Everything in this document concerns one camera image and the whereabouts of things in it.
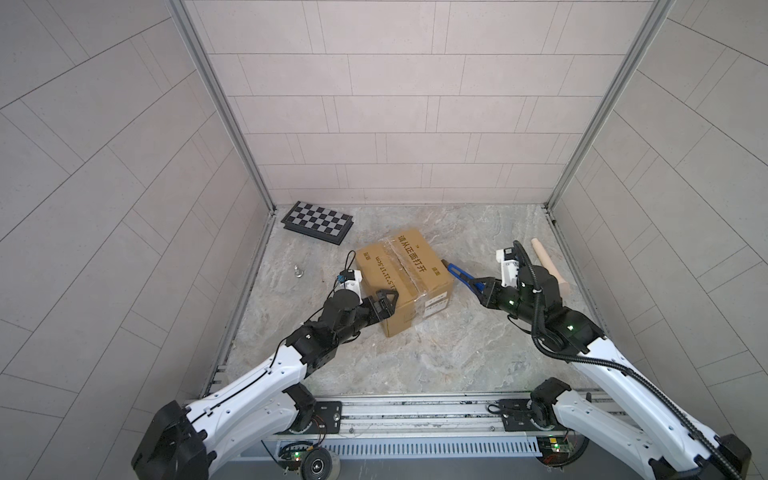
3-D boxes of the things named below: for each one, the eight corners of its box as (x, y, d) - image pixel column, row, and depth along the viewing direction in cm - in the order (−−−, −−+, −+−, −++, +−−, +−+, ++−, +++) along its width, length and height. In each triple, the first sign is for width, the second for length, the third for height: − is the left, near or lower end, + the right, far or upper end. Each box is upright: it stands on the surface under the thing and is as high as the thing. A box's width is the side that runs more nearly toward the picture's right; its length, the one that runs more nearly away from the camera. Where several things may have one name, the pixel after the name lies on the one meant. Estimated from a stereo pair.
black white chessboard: (283, 228, 112) (280, 221, 109) (300, 206, 119) (297, 200, 116) (339, 245, 107) (337, 239, 104) (353, 222, 114) (352, 215, 111)
